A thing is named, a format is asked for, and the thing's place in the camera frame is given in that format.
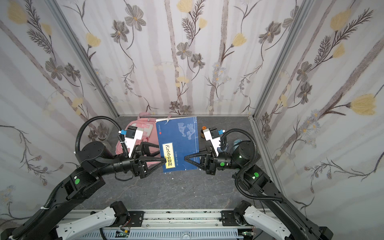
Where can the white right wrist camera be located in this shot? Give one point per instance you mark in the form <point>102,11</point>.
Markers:
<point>213,135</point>

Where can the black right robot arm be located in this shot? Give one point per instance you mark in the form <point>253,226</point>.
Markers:
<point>253,183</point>

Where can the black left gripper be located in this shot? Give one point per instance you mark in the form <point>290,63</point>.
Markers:
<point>136,163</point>

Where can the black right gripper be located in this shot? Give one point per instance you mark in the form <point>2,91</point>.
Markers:
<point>207,162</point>

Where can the blue notebook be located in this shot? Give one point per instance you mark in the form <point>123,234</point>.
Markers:
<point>178,138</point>

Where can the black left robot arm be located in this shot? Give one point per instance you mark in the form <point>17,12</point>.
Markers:
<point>95,162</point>

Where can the aluminium mounting rail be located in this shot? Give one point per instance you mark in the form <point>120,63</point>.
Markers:
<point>172,225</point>

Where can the light blue cloth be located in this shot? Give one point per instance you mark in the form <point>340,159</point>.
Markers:
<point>235,144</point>

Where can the pink student backpack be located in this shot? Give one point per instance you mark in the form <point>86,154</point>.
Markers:
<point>149,135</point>

